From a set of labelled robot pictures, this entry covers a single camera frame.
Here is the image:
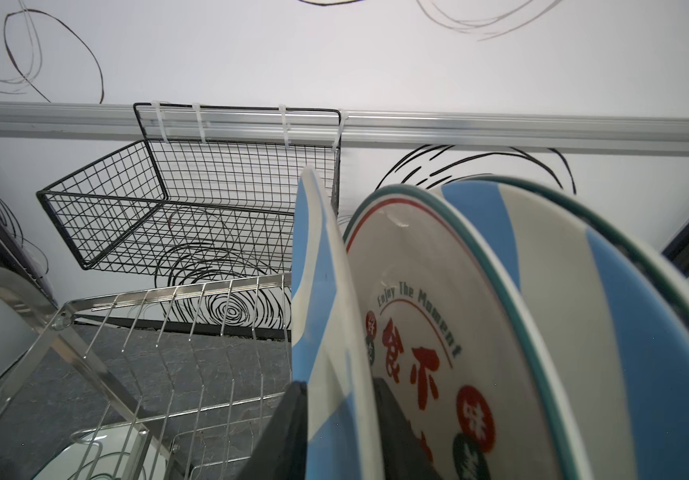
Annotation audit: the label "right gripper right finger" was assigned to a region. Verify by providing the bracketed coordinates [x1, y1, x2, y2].
[372, 378, 440, 479]

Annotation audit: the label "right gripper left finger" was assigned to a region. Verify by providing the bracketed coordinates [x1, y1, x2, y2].
[238, 381, 308, 479]

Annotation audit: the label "white plate red characters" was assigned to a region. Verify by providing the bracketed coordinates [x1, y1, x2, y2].
[344, 184, 592, 479]

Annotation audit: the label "blue white striped plate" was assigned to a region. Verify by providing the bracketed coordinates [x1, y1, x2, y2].
[436, 178, 689, 479]

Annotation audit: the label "stainless steel dish rack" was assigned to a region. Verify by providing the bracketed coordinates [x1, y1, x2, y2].
[0, 268, 292, 479]

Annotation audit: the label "black wire basket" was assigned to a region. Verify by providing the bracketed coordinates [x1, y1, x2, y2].
[36, 102, 345, 279]

